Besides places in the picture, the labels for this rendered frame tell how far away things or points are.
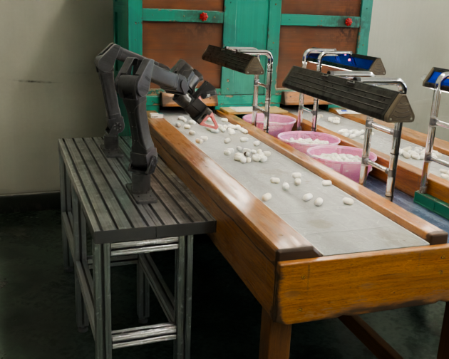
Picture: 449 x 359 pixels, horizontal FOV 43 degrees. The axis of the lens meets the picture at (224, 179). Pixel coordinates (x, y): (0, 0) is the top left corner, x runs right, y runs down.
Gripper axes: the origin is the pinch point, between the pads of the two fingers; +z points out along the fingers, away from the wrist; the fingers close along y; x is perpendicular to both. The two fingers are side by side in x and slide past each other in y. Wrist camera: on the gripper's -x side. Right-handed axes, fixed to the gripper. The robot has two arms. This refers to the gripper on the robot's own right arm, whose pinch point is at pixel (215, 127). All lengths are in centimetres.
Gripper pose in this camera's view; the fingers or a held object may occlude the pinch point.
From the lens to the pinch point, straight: 217.0
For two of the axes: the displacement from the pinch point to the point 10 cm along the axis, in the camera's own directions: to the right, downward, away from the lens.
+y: -3.2, -2.9, 9.0
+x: -6.4, 7.7, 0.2
